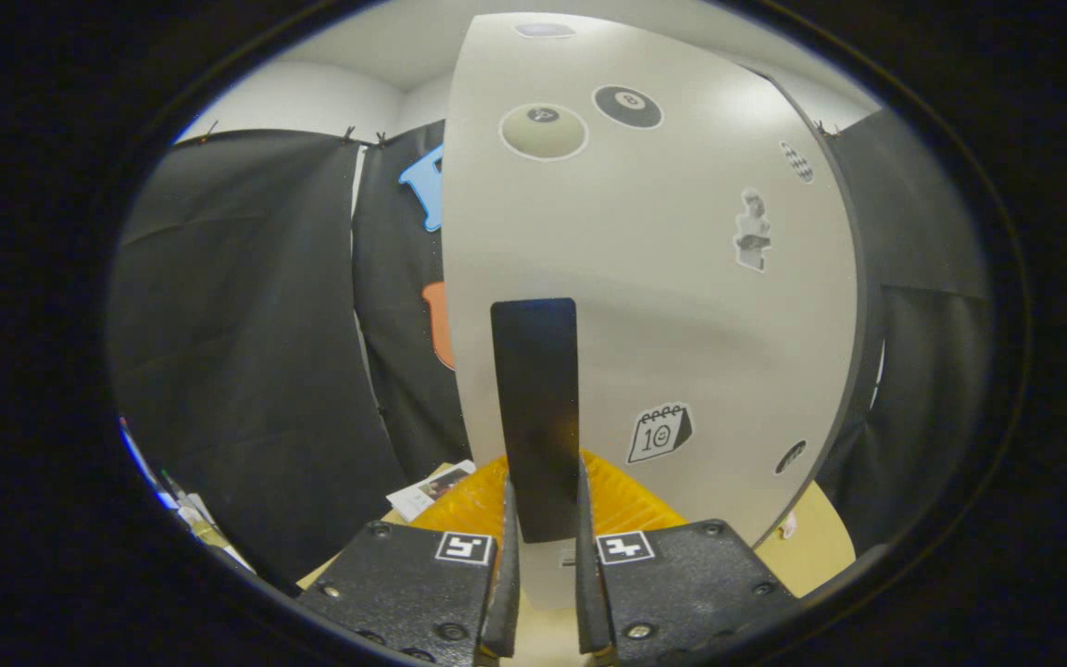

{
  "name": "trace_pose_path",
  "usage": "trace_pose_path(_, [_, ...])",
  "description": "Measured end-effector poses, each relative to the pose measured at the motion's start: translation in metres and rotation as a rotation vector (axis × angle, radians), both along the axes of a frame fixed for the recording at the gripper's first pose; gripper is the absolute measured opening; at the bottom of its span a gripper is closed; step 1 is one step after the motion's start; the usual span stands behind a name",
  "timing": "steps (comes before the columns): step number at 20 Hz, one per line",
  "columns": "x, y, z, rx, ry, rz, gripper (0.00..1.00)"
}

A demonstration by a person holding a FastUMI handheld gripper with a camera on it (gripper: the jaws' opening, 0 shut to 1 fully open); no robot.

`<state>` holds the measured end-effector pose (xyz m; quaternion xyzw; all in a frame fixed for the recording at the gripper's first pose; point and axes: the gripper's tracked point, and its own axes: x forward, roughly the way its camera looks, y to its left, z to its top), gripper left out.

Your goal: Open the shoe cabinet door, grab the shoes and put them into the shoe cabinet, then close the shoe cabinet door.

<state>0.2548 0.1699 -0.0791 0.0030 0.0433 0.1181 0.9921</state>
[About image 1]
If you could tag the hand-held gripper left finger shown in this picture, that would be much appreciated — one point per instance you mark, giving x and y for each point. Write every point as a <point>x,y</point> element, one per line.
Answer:
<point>504,593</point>

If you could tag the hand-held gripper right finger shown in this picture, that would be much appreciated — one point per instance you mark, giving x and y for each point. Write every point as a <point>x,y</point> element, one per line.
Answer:
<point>589,602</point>

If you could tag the white shoe cabinet door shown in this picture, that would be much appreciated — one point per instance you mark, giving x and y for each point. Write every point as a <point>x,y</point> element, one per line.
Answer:
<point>663,324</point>

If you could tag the white book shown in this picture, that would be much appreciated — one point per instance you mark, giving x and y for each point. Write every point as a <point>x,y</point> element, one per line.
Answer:
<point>422,491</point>

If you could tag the green plush toy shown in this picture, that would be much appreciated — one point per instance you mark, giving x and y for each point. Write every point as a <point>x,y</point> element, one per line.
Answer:
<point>787,526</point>

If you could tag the black backdrop cloth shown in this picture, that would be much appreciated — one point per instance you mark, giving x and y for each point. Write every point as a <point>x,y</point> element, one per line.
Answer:
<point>237,371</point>

